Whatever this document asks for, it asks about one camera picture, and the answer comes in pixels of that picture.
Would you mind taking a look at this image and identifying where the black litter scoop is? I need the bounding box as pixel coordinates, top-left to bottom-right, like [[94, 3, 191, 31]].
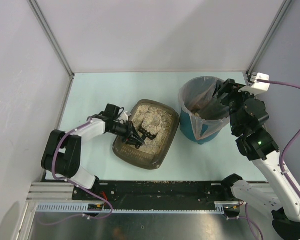
[[138, 125, 158, 144]]

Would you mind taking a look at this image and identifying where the clear plastic bin liner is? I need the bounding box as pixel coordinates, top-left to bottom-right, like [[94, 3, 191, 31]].
[[177, 75, 233, 141]]

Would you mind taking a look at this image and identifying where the blue trash bin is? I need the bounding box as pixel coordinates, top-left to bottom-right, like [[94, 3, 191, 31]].
[[178, 76, 232, 145]]

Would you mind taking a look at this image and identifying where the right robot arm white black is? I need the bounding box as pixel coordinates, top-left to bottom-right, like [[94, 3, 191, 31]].
[[213, 79, 300, 240]]

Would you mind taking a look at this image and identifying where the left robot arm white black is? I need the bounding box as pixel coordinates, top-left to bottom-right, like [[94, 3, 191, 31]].
[[41, 104, 145, 190]]

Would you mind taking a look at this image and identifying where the brown litter box tray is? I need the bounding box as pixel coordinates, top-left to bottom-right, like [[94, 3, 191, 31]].
[[112, 99, 180, 170]]

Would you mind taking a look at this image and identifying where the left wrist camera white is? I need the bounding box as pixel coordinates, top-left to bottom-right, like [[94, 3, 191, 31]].
[[122, 111, 132, 121]]

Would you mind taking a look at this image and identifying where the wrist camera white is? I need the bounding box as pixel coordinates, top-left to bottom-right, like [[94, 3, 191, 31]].
[[238, 72, 270, 96], [122, 111, 132, 121]]

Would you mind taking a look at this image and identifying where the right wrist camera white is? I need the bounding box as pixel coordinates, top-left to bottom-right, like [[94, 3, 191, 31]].
[[238, 72, 270, 96]]

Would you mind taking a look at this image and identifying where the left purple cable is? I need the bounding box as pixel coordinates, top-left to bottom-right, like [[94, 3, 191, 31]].
[[51, 116, 93, 182]]

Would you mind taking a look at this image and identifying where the purple cable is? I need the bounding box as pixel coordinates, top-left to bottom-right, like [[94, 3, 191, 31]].
[[259, 79, 300, 213], [51, 116, 93, 182]]

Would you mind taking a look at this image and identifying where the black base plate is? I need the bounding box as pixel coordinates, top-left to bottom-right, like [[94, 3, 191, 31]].
[[72, 179, 243, 211]]

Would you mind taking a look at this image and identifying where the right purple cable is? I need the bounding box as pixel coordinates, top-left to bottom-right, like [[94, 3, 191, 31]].
[[259, 79, 300, 213]]

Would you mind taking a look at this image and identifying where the grey slotted cable duct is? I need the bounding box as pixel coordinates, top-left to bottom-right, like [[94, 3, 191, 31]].
[[36, 202, 240, 214]]

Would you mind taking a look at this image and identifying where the right aluminium frame post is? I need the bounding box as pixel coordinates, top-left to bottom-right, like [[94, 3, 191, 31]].
[[245, 0, 295, 75]]

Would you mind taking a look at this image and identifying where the aluminium frame post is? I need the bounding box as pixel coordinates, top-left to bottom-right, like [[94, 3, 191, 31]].
[[245, 0, 295, 75], [27, 0, 74, 79]]

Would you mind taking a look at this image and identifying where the left aluminium frame post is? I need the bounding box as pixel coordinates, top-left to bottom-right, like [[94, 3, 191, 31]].
[[27, 0, 74, 79]]

